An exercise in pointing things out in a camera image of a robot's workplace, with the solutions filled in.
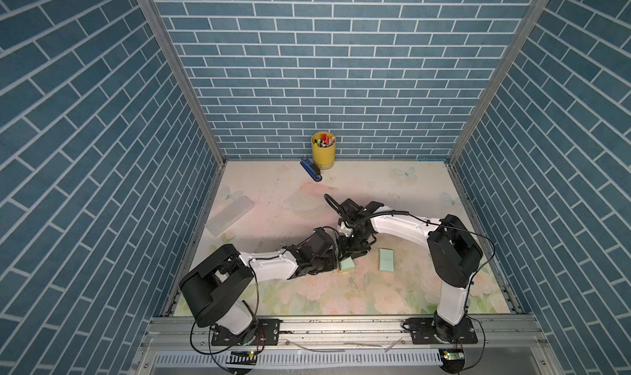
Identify blue stapler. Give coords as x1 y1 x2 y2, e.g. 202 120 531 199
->
300 157 322 182

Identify yellow pen cup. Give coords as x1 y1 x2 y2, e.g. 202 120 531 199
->
311 132 337 170

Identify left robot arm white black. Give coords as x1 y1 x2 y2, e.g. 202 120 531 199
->
179 226 339 336

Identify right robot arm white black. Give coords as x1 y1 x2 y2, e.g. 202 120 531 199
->
324 194 485 343

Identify aluminium front rail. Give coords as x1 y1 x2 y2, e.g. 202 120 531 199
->
130 314 562 374

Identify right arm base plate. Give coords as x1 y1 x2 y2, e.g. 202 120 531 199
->
401 316 478 345

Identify markers in cup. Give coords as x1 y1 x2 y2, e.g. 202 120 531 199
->
312 133 336 148

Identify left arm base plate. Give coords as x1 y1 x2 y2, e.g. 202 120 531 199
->
211 318 282 347

